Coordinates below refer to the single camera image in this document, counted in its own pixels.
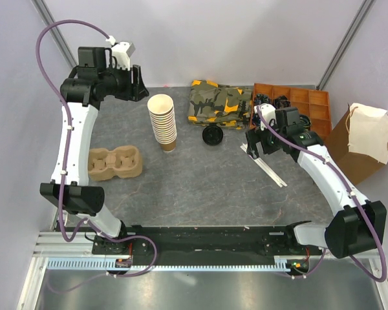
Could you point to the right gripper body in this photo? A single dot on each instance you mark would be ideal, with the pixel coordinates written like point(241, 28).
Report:
point(270, 142)

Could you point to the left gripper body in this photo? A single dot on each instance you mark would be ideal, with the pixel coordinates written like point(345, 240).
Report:
point(118, 83)

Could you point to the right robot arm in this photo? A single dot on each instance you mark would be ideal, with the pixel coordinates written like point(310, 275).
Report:
point(358, 224)

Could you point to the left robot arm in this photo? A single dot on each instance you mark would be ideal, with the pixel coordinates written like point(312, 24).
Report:
point(101, 72)

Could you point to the white wrapped straw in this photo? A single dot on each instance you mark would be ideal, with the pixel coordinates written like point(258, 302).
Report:
point(269, 172)

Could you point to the stack of paper cups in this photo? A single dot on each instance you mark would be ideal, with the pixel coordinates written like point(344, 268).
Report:
point(162, 116)

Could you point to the black rolled band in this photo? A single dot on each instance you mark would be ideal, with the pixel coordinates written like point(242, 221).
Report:
point(281, 102)

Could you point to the dark rolled band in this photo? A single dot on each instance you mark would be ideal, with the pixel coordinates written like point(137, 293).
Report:
point(262, 99)

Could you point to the orange compartment tray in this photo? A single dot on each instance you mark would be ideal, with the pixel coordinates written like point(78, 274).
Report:
point(312, 103)

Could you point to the camouflage folded cloth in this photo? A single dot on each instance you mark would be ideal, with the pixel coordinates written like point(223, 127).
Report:
point(227, 106)

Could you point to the cardboard cup carrier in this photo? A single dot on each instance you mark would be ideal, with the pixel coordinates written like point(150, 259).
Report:
point(123, 162)

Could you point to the brown paper bag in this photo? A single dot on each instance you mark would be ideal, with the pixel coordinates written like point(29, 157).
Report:
point(358, 144)

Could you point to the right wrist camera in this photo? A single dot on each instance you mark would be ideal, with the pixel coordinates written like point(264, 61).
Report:
point(266, 114)

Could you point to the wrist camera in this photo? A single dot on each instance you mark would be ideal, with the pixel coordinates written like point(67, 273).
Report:
point(122, 51)
point(266, 114)

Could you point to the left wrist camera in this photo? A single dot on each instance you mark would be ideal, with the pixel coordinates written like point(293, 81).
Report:
point(122, 51)

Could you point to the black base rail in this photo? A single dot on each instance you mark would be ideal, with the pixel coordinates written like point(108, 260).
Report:
point(206, 245)

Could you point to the slotted cable duct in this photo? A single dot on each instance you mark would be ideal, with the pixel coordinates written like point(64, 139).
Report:
point(112, 264)

